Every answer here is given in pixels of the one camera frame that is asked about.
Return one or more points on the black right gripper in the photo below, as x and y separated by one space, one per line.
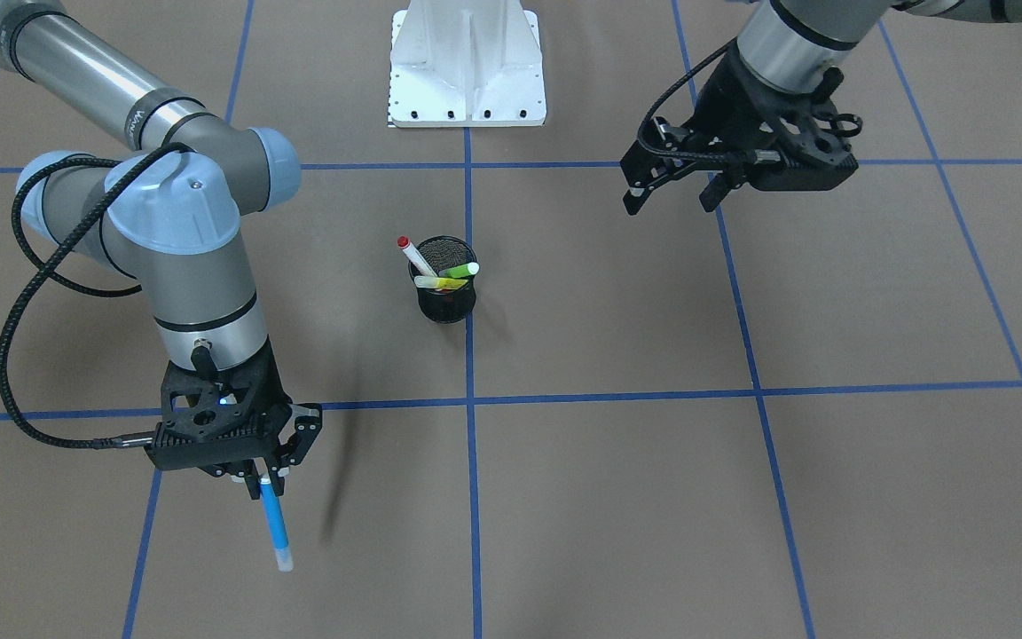
272 388

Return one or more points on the green highlighter pen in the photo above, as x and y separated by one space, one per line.
461 272

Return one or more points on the blue marker pen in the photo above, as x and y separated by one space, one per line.
277 526

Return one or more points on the black mesh pen cup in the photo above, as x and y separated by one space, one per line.
446 307

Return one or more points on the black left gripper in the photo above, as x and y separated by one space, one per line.
726 108

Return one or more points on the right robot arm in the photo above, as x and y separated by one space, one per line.
169 218

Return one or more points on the yellow highlighter pen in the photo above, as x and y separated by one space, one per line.
439 284

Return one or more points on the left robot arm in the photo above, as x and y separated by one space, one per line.
788 43

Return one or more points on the white red-capped marker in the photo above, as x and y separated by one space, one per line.
415 257

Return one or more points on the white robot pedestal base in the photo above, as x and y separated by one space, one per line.
466 64

